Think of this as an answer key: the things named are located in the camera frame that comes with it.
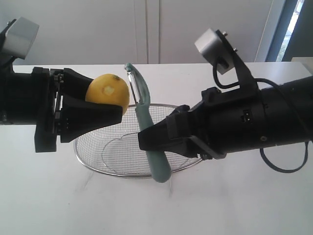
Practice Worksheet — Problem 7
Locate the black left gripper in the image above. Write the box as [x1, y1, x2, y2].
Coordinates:
[31, 67, 122, 153]

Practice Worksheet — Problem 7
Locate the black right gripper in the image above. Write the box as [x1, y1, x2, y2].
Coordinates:
[138, 88, 263, 159]

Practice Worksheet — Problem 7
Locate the yellow lemon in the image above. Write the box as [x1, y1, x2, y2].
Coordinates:
[85, 73, 130, 115]

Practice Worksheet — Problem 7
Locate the teal handled vegetable peeler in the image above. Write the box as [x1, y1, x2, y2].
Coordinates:
[124, 63, 171, 183]

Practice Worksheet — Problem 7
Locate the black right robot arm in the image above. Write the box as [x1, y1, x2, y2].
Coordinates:
[138, 77, 313, 159]

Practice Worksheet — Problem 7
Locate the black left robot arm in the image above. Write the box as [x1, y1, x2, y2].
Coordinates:
[0, 56, 122, 153]

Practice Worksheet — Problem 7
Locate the white cabinet corner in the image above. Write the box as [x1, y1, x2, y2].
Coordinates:
[291, 57, 313, 74]

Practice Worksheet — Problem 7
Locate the oval metal wire basket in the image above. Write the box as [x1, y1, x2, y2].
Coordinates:
[73, 103, 203, 180]

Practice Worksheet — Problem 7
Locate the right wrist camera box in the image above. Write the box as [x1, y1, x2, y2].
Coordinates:
[195, 28, 234, 74]

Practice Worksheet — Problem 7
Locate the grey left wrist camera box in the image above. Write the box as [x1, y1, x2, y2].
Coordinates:
[0, 17, 39, 59]

